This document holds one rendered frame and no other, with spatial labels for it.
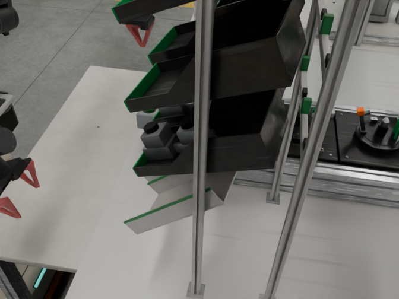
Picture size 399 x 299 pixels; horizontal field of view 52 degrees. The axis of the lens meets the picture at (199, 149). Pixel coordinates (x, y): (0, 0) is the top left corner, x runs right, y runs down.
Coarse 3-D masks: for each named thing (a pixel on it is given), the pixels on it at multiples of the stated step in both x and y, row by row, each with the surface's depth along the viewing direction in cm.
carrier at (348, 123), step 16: (336, 112) 132; (352, 112) 132; (336, 128) 126; (352, 128) 126; (368, 128) 123; (384, 128) 118; (352, 144) 121; (368, 144) 118; (384, 144) 118; (352, 160) 116; (368, 160) 116; (384, 160) 116
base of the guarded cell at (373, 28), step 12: (324, 0) 222; (336, 0) 222; (336, 12) 211; (396, 12) 212; (336, 24) 201; (372, 24) 202; (384, 24) 202; (396, 24) 202; (396, 36) 193; (360, 48) 184; (372, 48) 185; (384, 48) 185; (396, 48) 185
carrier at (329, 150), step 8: (288, 104) 134; (312, 112) 121; (296, 120) 122; (296, 128) 122; (328, 128) 126; (296, 136) 120; (328, 136) 123; (296, 144) 120; (328, 144) 120; (336, 144) 121; (288, 152) 117; (296, 152) 117; (328, 152) 118; (336, 152) 118; (320, 160) 117; (328, 160) 116; (336, 160) 116
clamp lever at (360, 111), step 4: (360, 108) 117; (360, 112) 116; (364, 112) 116; (368, 112) 117; (360, 116) 118; (360, 120) 119; (364, 120) 118; (360, 124) 119; (364, 124) 119; (364, 128) 120
